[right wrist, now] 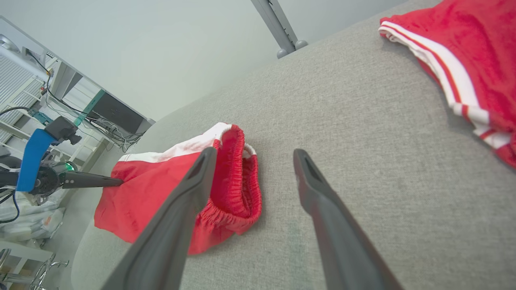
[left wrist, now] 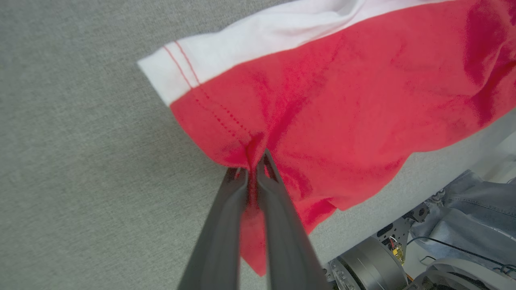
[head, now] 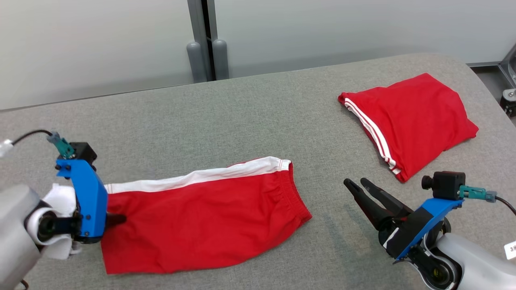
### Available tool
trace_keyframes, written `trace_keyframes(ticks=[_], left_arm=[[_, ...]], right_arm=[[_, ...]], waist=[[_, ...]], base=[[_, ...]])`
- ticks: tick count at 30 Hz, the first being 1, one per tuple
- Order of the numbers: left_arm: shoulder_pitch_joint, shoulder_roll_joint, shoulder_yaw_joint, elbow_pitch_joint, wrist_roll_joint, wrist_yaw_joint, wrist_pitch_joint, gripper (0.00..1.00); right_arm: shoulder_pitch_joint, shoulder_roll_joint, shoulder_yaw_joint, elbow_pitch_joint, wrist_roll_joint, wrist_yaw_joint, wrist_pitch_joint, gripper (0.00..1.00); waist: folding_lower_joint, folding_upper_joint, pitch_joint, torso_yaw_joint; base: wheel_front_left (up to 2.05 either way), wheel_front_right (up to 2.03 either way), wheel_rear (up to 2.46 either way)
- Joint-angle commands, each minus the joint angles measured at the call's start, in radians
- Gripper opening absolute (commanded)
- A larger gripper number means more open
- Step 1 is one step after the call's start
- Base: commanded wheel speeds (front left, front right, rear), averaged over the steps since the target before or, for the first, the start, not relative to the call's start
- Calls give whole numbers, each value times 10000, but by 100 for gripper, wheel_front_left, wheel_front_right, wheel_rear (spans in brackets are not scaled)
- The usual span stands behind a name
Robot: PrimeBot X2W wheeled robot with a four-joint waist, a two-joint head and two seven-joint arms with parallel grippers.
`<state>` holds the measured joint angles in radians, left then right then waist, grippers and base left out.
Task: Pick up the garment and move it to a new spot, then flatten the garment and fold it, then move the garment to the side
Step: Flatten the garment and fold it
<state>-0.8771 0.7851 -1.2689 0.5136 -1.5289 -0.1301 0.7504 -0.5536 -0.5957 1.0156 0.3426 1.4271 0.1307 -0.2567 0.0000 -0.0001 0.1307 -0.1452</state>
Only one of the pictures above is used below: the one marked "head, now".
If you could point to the black caster wheel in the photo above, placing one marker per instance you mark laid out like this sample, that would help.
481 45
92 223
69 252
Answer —
509 105

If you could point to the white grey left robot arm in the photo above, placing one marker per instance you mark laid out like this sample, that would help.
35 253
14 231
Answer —
16 233

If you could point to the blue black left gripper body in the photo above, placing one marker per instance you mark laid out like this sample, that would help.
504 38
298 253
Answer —
92 201

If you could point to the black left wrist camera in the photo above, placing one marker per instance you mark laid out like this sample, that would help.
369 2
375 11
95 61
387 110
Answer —
84 152

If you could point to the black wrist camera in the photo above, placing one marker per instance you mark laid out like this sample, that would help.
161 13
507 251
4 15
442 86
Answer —
445 185
84 152

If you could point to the red basketball jersey white sleeves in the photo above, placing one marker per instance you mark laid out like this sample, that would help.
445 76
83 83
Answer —
415 121

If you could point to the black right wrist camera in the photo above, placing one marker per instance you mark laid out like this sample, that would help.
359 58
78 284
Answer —
445 185

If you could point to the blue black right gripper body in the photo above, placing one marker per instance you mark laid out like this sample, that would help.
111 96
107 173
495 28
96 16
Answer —
415 229

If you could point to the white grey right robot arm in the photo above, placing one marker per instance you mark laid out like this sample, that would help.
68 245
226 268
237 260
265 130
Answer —
475 262

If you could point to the grey rounded post foot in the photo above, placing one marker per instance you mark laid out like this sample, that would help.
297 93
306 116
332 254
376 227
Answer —
220 59
196 62

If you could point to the grey metal wheeled stand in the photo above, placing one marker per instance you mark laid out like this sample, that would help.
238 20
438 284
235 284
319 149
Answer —
510 68

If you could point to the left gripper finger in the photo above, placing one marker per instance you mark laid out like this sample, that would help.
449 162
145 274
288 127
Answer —
116 220

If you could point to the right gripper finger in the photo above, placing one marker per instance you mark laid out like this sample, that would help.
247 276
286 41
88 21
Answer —
389 203
369 207

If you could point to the grey metal partition post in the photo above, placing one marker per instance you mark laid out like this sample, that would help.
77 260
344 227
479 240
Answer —
201 24

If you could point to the red shorts white stripe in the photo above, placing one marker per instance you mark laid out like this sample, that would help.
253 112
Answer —
201 221

